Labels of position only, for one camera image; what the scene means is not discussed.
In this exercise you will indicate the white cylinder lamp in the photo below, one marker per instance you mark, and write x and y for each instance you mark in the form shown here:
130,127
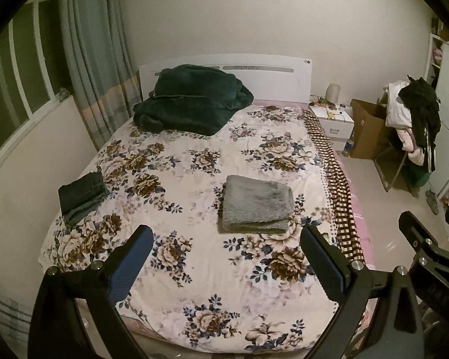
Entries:
333,94

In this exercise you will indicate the folded dark green cloth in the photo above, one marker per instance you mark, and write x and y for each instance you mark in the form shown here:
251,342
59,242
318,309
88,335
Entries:
82,196

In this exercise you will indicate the dark green blanket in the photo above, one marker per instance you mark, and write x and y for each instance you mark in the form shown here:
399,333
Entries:
194,97

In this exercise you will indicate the white nightstand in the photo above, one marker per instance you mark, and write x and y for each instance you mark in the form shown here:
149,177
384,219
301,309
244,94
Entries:
335,123

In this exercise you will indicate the floral quilt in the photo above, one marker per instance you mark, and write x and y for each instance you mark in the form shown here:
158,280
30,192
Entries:
194,164

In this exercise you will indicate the white headboard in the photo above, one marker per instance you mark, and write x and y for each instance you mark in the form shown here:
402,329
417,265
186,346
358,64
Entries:
277,78

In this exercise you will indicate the pink clothes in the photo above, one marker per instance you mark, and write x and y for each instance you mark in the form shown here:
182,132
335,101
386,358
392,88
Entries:
413,146

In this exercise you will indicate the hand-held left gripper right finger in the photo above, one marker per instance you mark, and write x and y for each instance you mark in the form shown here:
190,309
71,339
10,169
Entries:
328,269

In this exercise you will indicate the grey-green curtain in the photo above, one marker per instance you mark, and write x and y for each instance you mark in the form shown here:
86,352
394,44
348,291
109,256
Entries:
97,56

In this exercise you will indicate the metal chair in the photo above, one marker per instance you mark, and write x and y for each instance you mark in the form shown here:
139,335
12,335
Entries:
394,172

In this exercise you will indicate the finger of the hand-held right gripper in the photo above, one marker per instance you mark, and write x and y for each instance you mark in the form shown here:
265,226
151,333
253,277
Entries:
415,230

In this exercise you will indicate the grey slippers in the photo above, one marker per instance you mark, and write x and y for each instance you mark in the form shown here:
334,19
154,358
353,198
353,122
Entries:
432,201

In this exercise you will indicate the black garment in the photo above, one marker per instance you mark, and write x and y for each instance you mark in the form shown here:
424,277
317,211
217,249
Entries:
422,112

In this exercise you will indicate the window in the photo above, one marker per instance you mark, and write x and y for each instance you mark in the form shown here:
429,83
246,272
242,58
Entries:
18,71

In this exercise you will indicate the grey fluffy blanket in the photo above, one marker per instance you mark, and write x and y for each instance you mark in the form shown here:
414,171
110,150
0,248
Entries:
258,202

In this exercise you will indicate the cardboard box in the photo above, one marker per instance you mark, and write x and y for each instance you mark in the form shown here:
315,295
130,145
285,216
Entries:
368,131

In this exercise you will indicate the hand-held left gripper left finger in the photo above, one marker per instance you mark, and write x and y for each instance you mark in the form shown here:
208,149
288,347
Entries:
131,264

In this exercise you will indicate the brown checked sheet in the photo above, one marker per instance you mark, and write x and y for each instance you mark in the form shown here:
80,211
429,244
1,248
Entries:
335,179

